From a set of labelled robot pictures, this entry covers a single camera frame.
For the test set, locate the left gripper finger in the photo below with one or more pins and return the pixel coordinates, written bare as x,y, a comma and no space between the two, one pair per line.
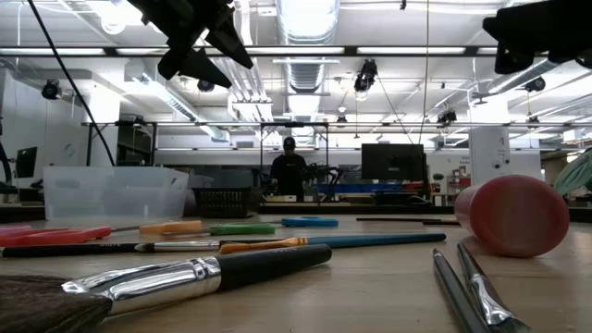
229,41
203,67

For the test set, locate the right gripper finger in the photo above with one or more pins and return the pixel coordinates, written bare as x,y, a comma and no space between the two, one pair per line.
501,25

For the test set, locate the black fan brush silver ferrule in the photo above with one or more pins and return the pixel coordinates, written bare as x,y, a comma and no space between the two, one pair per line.
162,282

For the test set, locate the dark paintbrush silver ferrule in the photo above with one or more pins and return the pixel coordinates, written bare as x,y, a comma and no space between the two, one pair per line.
485,296

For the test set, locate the dark thin paintbrush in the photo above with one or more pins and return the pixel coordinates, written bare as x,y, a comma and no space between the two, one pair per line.
455,291

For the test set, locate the black background robot arm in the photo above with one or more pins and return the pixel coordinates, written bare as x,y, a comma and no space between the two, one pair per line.
330,178

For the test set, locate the black ceiling spotlight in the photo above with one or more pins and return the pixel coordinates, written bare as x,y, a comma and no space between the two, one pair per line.
205,87
447,116
365,76
51,90
535,84
341,120

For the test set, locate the white square pillar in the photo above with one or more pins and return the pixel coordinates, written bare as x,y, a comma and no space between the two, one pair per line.
490,152

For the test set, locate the person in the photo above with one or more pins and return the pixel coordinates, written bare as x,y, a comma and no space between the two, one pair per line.
287,171

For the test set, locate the black mesh basket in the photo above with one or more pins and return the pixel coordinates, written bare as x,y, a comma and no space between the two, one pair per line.
222,203

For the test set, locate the green leafy plant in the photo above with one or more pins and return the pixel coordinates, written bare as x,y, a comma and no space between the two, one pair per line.
578,176

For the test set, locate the clear plastic bin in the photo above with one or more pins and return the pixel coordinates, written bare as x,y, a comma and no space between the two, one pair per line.
115,194

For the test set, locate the large black monitor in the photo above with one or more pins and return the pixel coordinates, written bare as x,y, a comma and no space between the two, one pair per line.
393,162

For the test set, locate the small black monitor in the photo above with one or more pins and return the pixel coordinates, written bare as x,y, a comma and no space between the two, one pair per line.
26,162

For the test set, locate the silver ceiling duct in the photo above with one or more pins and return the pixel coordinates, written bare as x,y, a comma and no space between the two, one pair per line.
307,74

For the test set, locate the dark background shelf frame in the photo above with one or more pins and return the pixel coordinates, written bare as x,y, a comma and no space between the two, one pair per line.
134,143

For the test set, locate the black background station frame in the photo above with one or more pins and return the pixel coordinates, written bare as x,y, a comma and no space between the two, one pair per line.
294,124

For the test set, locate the black ceiling light rail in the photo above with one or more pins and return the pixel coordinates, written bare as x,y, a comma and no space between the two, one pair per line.
350,51

